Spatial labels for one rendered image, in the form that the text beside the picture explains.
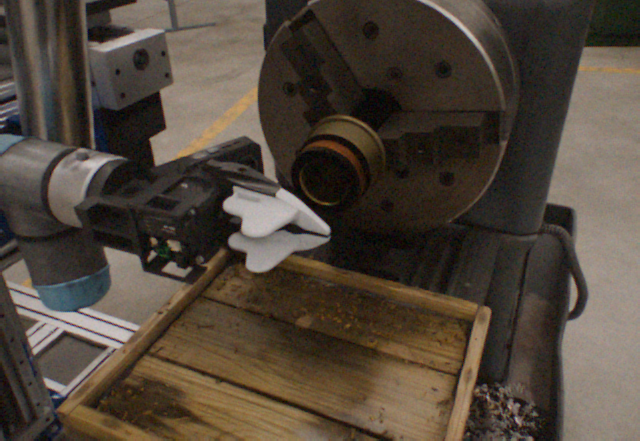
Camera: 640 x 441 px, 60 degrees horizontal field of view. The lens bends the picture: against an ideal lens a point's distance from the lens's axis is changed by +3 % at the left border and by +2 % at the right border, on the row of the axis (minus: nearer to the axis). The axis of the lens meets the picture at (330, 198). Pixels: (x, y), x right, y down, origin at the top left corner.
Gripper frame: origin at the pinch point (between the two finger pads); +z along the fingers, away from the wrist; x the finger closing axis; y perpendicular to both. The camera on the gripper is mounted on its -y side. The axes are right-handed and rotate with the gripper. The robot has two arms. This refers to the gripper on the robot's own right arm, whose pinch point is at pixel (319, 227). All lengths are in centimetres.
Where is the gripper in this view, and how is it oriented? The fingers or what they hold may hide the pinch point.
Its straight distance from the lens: 47.0
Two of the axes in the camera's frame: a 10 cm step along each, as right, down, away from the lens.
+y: -3.9, 4.9, -7.8
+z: 9.2, 1.9, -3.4
